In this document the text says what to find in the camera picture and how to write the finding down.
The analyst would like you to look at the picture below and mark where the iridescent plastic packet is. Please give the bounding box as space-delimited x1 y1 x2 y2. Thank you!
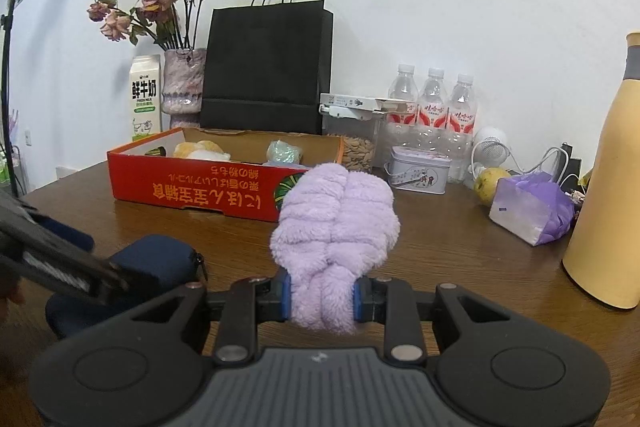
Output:
264 140 305 168

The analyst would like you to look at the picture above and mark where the white green milk carton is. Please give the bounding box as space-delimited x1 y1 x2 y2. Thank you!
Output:
128 55 164 143

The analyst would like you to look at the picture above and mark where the yellow thermos jug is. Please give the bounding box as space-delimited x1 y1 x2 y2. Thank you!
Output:
562 31 640 311

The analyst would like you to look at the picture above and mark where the silver printed tin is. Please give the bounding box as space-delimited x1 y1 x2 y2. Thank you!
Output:
383 145 453 196

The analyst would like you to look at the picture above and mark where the white cable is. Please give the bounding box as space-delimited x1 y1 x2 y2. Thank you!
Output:
509 146 564 178

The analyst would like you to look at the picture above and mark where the white flat carton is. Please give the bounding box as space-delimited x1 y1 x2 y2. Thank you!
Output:
319 93 401 120

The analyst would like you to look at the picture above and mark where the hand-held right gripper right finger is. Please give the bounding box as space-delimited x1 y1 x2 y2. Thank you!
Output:
352 276 496 364

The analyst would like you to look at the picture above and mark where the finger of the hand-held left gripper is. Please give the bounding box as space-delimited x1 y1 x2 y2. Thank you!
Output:
27 211 97 254
0 192 132 304

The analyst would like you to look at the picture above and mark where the yellow white hamster plush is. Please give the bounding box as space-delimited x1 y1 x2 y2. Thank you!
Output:
172 140 231 160

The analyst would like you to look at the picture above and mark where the small white fan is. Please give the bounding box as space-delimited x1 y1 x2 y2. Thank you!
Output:
470 126 511 180

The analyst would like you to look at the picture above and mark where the navy zip pouch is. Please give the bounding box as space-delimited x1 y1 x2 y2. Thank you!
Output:
44 234 209 341

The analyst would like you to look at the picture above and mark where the black charger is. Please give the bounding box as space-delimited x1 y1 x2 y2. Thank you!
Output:
559 142 584 188

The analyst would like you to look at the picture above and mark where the small colourful packet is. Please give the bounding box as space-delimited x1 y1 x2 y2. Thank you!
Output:
574 171 594 208

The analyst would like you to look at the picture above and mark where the clear jar of nuts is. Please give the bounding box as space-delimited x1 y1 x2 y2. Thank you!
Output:
322 114 379 174

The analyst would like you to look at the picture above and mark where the yellow green pear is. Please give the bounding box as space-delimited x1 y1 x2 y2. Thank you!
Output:
473 166 512 207

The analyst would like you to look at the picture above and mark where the purple white gift bag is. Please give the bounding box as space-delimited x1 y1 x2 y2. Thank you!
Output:
488 171 576 247

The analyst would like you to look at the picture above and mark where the red cardboard box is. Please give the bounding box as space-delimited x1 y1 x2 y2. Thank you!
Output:
106 126 346 223

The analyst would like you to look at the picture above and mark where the lilac fluffy cloth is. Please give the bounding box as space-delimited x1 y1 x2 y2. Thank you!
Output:
269 161 401 336

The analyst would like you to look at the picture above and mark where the black light stand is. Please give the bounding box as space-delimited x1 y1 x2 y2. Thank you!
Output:
0 0 49 198

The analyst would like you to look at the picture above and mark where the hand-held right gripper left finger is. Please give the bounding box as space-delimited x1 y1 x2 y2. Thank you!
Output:
137 276 292 365

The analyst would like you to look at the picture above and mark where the pink marbled vase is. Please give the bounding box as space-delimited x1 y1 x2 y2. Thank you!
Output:
160 47 208 130

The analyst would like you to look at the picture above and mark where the black paper bag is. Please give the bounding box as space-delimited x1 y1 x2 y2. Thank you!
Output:
199 0 335 136

